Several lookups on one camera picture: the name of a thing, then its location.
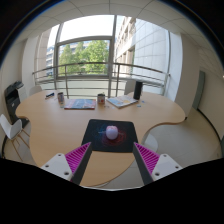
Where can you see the white chair, wooden legs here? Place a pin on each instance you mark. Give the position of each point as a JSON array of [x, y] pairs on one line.
[[10, 128]]

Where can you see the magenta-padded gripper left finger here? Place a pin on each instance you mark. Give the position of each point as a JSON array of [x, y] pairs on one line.
[[61, 165]]

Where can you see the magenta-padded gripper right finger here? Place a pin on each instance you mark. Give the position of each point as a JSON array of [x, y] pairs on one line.
[[163, 165]]

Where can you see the pink and lilac computer mouse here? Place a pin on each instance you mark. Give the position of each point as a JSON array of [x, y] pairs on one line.
[[112, 132]]

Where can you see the printed red and white cup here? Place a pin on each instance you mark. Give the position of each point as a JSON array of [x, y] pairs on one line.
[[101, 99]]

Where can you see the light blue open book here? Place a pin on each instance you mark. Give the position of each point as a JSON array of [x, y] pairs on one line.
[[121, 101]]

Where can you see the black cylindrical speaker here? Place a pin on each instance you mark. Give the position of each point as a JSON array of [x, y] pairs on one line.
[[138, 90]]

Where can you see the black mouse pad, swirl print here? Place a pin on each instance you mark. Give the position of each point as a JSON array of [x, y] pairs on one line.
[[95, 136]]

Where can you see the printed blue cup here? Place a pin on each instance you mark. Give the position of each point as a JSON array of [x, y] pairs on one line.
[[60, 98]]

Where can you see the metal balcony railing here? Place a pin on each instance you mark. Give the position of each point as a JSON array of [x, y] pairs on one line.
[[86, 64]]

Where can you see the red magazine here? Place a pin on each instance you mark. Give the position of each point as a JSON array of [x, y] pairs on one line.
[[80, 104]]

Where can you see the small dark stapler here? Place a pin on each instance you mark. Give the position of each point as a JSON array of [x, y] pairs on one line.
[[49, 95]]

